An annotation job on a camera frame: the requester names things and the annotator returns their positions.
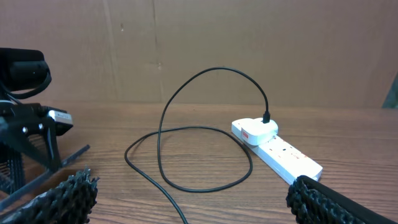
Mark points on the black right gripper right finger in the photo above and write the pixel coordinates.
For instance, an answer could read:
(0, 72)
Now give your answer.
(312, 202)

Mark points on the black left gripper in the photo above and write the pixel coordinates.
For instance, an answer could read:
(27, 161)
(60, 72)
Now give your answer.
(26, 128)

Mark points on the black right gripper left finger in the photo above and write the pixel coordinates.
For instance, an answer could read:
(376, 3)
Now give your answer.
(70, 202)

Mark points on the blue Galaxy S24 smartphone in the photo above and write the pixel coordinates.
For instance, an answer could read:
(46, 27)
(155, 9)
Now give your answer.
(37, 182)

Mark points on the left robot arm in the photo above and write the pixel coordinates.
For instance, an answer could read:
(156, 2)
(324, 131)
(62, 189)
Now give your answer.
(24, 73)

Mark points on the white charger plug adapter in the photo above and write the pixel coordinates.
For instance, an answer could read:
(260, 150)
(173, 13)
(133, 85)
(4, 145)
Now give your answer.
(255, 132)

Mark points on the white power strip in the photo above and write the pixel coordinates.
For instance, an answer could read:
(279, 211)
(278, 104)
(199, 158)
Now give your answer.
(282, 157)

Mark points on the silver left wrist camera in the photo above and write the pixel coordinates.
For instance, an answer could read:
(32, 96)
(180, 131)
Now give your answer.
(63, 121)

